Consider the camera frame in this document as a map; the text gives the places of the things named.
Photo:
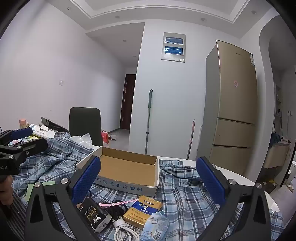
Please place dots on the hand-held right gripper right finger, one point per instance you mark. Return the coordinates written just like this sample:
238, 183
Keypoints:
210, 180

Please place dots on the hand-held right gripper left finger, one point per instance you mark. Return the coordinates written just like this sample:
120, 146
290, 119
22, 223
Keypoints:
85, 180

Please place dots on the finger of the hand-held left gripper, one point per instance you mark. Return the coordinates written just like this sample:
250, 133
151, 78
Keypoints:
22, 133
34, 144

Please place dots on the black sachet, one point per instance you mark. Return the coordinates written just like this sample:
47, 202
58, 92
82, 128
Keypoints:
92, 213

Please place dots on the cardboard box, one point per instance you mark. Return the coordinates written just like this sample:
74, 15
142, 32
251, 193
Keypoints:
129, 166

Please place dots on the light blue tissue packet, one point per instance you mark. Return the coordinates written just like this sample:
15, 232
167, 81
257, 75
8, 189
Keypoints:
155, 227

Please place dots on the person's left hand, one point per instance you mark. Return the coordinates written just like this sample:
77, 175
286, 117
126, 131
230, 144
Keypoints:
5, 190

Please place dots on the pile of coloured papers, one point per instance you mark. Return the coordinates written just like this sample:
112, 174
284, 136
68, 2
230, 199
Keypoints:
25, 140

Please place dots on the pink cup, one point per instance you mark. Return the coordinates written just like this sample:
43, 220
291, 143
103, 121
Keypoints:
23, 124

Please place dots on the white and blue tissue box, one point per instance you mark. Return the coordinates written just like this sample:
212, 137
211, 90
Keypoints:
42, 132

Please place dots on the grey bag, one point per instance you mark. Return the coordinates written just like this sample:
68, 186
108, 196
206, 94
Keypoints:
54, 125

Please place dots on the blue plaid shirt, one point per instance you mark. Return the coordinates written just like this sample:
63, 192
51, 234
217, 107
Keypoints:
182, 199

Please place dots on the pink paper strip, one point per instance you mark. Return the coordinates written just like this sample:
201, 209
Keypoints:
115, 203

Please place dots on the clear plastic bag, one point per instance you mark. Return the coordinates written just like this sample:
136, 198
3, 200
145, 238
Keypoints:
81, 139

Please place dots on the red plastic bag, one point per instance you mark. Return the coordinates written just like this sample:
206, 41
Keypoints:
106, 138

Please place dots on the dark grey chair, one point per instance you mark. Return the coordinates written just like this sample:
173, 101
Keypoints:
84, 122

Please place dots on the gold and blue cigarette pack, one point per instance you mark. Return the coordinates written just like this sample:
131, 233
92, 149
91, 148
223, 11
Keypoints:
138, 208

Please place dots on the beige cabinet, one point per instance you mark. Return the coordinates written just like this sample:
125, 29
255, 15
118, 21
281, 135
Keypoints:
276, 154

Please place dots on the blue cloth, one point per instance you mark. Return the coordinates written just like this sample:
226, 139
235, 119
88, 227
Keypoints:
275, 139

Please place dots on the gold refrigerator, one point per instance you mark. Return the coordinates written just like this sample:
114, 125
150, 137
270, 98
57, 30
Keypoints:
231, 104

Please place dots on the dark wooden door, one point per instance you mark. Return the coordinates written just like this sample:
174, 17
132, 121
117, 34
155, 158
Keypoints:
127, 102

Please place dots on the wall shelf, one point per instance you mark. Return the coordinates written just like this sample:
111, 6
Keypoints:
278, 99

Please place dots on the wall electrical panel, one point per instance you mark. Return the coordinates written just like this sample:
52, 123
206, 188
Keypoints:
173, 47

